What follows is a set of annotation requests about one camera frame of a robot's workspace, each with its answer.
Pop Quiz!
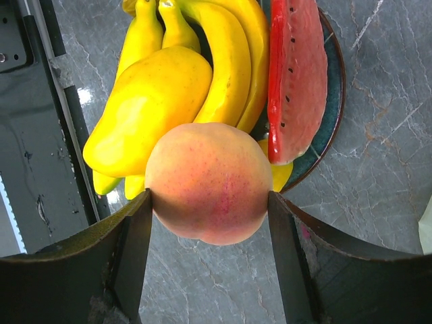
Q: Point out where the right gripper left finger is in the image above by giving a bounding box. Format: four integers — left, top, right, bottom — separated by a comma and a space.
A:
1, 190, 153, 323

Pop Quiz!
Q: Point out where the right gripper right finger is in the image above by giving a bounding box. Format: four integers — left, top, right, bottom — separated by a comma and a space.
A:
268, 192, 431, 323

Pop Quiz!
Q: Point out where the pale green plastic bag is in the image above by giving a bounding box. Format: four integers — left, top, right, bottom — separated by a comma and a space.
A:
418, 197, 432, 254

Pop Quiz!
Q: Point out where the orange peach fruit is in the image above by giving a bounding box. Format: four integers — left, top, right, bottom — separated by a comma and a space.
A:
145, 123, 273, 246

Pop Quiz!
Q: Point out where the red watermelon slice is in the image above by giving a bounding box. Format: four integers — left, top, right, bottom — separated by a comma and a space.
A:
267, 1, 327, 165

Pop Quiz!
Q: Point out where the yellow banana bunch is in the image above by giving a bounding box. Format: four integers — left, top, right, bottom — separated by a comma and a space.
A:
179, 1, 269, 133
92, 1, 200, 200

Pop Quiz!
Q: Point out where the blue ceramic plate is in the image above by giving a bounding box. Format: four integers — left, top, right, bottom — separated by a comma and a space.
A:
280, 8, 346, 194

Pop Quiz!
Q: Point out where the white slotted cable duct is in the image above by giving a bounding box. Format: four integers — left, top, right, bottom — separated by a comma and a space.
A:
1, 178, 27, 254

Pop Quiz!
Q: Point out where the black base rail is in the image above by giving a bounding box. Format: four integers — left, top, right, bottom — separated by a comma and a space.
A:
1, 1, 110, 257

